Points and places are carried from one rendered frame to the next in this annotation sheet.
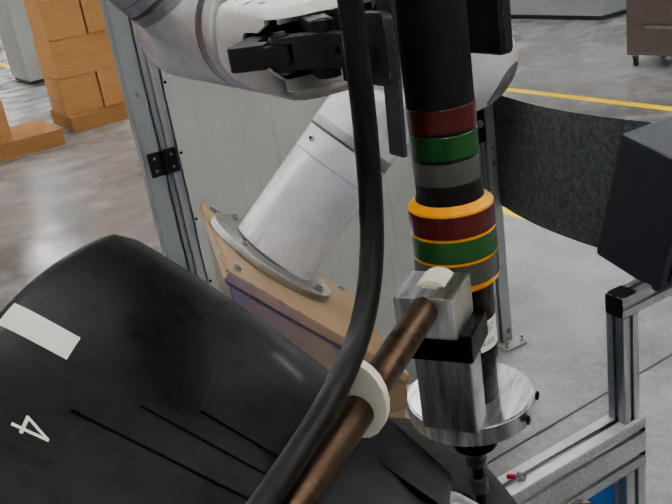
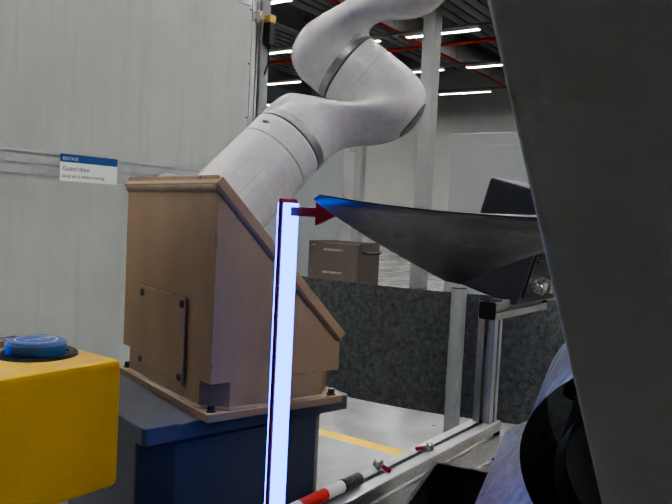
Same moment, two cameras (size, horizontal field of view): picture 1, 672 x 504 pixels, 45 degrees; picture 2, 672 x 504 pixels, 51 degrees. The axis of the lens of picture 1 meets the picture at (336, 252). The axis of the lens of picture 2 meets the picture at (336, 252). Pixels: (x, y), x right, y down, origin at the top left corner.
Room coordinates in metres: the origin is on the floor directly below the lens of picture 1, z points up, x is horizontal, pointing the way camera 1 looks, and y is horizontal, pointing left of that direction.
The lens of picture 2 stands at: (0.07, 0.36, 1.18)
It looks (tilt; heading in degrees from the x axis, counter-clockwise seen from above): 3 degrees down; 334
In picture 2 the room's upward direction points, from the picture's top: 3 degrees clockwise
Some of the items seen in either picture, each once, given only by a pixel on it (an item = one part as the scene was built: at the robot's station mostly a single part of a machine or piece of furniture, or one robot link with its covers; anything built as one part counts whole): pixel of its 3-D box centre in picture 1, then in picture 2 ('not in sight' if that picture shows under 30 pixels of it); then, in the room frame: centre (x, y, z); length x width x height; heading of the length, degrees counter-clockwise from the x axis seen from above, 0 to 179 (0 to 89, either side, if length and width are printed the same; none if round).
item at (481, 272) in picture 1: (456, 260); not in sight; (0.39, -0.06, 1.39); 0.04 x 0.04 x 0.01
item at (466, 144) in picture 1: (443, 140); not in sight; (0.39, -0.06, 1.46); 0.03 x 0.03 x 0.01
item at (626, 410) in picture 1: (622, 356); (488, 360); (0.95, -0.36, 0.96); 0.03 x 0.03 x 0.20; 28
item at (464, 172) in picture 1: (446, 165); not in sight; (0.39, -0.06, 1.44); 0.03 x 0.03 x 0.01
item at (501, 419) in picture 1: (458, 342); not in sight; (0.38, -0.06, 1.35); 0.09 x 0.07 x 0.10; 153
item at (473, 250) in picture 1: (453, 237); not in sight; (0.39, -0.06, 1.40); 0.04 x 0.04 x 0.01
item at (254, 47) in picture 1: (281, 45); not in sight; (0.43, 0.01, 1.51); 0.08 x 0.06 x 0.01; 137
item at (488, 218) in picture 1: (451, 213); not in sight; (0.39, -0.06, 1.42); 0.04 x 0.04 x 0.01
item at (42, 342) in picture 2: not in sight; (36, 349); (0.59, 0.33, 1.08); 0.04 x 0.04 x 0.02
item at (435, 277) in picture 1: (436, 292); not in sight; (0.36, -0.04, 1.39); 0.02 x 0.02 x 0.02; 63
